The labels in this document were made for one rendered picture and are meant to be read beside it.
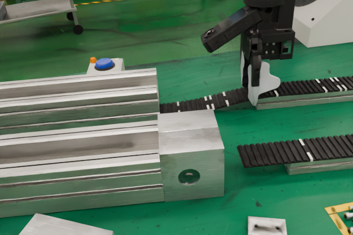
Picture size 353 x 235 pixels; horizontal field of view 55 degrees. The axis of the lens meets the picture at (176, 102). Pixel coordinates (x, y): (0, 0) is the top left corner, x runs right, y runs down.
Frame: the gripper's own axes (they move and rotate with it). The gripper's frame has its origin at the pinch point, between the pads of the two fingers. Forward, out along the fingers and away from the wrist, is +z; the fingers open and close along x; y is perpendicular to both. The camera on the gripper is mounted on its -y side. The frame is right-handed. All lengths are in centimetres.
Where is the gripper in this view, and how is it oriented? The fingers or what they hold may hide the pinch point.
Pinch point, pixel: (247, 93)
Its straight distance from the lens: 72.1
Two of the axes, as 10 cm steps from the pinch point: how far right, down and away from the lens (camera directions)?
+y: 10.0, -1.0, 0.2
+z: 0.7, 8.4, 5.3
